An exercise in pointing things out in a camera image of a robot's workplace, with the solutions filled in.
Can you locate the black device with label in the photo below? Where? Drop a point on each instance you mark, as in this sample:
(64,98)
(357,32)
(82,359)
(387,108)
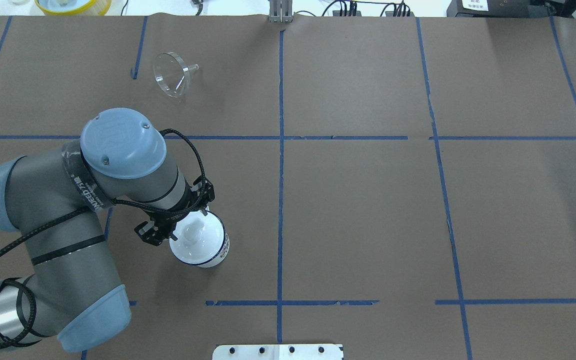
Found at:
(516,9)

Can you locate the white enamel mug blue rim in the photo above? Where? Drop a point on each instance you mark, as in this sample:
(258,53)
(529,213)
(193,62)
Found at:
(215,250)

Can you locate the grey metal bracket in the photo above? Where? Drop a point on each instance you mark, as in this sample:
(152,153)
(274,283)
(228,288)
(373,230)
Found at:
(281,11)

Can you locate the black cable plugs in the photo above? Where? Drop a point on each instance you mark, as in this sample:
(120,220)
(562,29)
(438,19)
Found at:
(396,10)
(347,9)

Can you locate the white ceramic lid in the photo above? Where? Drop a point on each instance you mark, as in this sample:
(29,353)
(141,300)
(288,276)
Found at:
(195,237)

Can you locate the yellow round container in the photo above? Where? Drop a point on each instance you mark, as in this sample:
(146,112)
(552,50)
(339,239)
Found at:
(73,7)

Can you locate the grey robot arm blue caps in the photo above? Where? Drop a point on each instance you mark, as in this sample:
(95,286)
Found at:
(53,199)

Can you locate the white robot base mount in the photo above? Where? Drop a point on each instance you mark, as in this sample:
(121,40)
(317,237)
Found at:
(305,351)

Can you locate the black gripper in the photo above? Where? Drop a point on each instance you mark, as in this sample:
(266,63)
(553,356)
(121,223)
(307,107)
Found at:
(185,204)

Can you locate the clear glass funnel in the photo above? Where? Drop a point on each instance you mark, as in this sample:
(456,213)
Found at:
(173,74)

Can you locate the black cable plugs right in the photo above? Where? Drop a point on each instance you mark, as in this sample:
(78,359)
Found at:
(396,10)

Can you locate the black cable plugs left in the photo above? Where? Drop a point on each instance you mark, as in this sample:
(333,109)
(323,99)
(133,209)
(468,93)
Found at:
(347,9)

